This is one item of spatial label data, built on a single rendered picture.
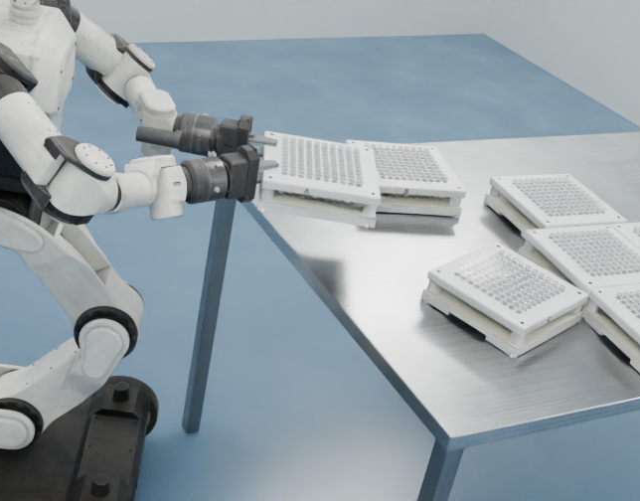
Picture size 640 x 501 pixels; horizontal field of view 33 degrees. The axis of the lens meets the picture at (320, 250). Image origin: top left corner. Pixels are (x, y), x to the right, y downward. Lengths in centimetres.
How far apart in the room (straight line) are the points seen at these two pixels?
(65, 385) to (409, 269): 84
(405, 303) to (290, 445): 101
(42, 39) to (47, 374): 82
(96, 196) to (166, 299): 180
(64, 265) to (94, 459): 56
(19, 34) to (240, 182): 51
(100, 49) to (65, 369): 73
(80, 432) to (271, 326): 100
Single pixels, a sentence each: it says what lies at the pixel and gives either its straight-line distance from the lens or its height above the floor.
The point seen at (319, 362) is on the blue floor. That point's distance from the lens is 351.
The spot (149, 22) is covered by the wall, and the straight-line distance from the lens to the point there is 581.
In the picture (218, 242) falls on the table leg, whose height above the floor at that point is 63.
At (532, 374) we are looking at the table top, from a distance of 215.
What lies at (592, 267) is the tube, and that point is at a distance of 243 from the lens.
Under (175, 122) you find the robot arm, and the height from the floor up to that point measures 105.
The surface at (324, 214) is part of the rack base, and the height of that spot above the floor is 99.
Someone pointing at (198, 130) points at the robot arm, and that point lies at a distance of 233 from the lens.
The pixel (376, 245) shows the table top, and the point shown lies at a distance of 244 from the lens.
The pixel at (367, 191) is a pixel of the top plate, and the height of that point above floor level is 104.
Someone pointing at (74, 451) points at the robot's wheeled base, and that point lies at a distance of 279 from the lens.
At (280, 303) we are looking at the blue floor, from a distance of 375.
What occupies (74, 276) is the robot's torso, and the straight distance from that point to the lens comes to 243.
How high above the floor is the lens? 201
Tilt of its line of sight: 29 degrees down
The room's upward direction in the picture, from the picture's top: 12 degrees clockwise
